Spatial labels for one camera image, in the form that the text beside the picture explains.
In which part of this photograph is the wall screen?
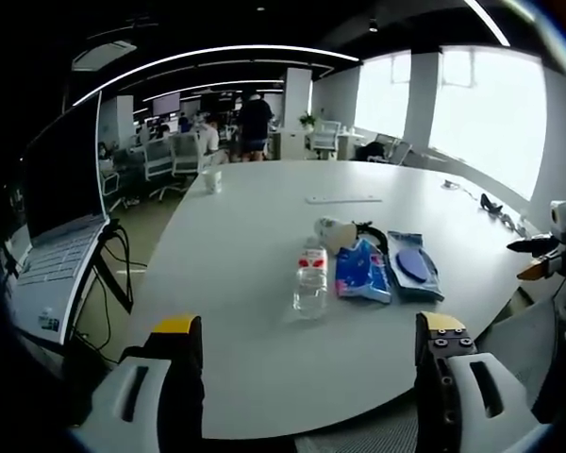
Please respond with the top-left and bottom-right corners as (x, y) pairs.
(151, 92), (183, 116)

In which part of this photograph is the black cable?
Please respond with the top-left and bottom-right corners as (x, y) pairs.
(73, 221), (148, 364)

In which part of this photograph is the blue patterned snack packet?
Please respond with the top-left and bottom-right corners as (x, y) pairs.
(334, 237), (393, 305)

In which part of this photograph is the white tabletop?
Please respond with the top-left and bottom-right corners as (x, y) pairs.
(127, 159), (556, 441)

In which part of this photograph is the black bag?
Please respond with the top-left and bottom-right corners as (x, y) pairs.
(355, 140), (389, 163)

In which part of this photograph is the clear plastic water bottle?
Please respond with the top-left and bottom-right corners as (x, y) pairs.
(291, 235), (330, 322)

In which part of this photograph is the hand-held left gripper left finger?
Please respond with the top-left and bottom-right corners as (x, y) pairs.
(68, 313), (205, 453)

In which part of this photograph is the ceiling air conditioner unit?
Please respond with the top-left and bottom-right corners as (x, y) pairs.
(70, 39), (139, 73)

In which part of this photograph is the grey office chair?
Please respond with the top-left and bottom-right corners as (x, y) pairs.
(478, 286), (566, 414)

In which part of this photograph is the white table cable cover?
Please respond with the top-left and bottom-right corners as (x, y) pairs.
(305, 193), (384, 206)

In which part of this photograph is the small grey cluttered item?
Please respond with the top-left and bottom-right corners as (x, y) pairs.
(497, 211), (529, 236)

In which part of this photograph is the black strap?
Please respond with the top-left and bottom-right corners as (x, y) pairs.
(352, 220), (391, 259)

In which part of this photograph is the white mesh office chair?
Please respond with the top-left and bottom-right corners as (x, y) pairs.
(385, 135), (413, 167)
(312, 119), (342, 160)
(168, 132), (205, 176)
(142, 139), (175, 182)

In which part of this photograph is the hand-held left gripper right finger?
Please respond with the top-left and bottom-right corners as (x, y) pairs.
(414, 310), (557, 453)

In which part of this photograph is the black laptop stand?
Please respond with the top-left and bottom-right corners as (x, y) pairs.
(92, 218), (136, 315)

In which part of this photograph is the blue pouch with dark oval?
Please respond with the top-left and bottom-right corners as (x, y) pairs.
(386, 229), (447, 302)

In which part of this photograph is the paper cup with white lid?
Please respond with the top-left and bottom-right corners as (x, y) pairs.
(313, 215), (359, 251)

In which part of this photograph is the white laptop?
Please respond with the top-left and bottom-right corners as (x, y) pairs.
(7, 90), (118, 348)

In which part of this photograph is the black clip item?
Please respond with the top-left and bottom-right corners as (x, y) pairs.
(477, 192), (505, 214)

